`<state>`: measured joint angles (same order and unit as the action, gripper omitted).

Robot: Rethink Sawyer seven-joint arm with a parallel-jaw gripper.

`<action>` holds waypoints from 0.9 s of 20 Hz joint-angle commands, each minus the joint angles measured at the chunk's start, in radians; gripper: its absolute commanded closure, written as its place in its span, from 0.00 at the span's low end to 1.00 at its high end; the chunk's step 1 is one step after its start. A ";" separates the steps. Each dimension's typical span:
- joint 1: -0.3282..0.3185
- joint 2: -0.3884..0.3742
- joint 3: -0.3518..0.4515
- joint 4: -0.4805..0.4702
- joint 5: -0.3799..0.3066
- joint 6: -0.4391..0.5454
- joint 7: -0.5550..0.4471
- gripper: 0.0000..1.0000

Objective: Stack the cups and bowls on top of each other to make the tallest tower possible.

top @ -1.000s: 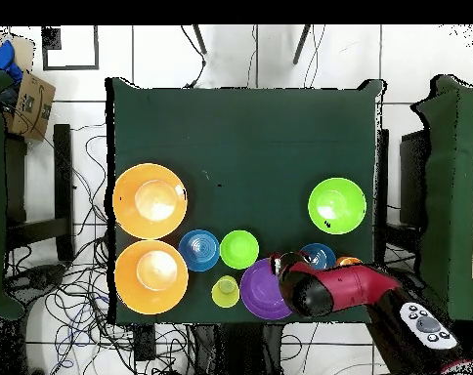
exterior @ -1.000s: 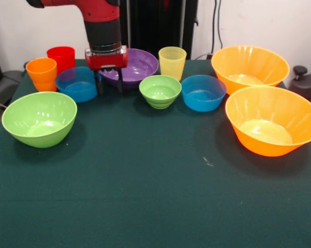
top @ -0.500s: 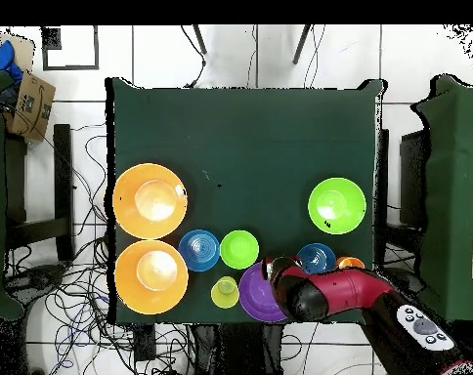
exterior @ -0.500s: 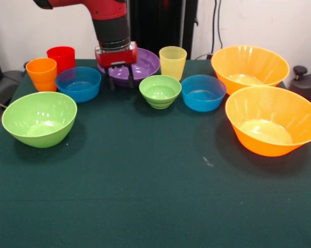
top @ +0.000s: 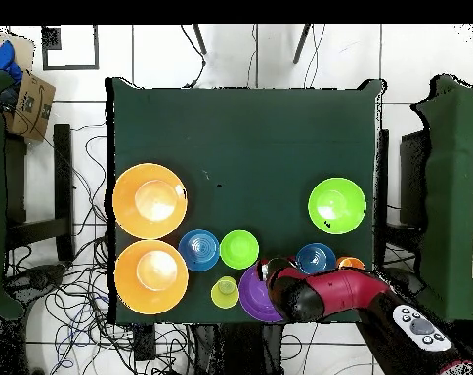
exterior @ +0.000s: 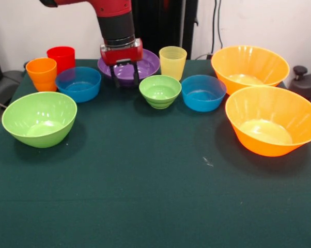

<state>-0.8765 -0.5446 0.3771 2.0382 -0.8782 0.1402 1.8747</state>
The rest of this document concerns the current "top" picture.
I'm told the blue bowl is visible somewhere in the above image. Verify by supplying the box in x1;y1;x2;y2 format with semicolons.
295;242;337;274
178;229;221;273

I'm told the tangle of cables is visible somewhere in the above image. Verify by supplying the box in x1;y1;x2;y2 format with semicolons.
3;124;194;375

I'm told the black power strip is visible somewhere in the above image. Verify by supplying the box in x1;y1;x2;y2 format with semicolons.
133;323;157;362

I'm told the cardboard box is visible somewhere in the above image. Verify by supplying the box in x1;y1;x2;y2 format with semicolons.
3;69;57;142

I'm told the orange cup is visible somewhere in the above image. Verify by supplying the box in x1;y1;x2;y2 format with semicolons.
335;256;366;271

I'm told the dark green table cloth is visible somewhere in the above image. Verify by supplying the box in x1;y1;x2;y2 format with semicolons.
105;76;388;325

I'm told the black pedestal foot with knob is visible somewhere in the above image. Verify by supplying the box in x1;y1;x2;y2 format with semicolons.
5;263;67;302

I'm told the small green bowl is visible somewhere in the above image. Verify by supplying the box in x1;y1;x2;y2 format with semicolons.
219;229;260;271

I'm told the large green bowl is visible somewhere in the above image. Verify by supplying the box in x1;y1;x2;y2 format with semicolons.
307;177;367;235

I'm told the black tripod leg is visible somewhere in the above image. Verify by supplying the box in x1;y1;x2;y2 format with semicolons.
291;23;313;65
192;23;208;56

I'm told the blue cloth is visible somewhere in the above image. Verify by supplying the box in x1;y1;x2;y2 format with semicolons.
0;39;24;85

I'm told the yellow cup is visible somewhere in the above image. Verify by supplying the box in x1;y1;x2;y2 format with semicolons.
210;275;240;310

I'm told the large orange bowl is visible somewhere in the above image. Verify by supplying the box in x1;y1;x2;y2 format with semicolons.
113;239;190;316
111;162;190;240

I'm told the purple bowl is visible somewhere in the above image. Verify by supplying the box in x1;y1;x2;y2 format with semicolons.
237;263;286;323

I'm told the black bench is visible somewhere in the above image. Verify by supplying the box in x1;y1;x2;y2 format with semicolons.
3;123;75;263

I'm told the black square frame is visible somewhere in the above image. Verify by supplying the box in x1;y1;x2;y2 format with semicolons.
40;24;101;72

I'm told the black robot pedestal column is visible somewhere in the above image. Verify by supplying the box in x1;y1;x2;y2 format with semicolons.
193;322;286;375

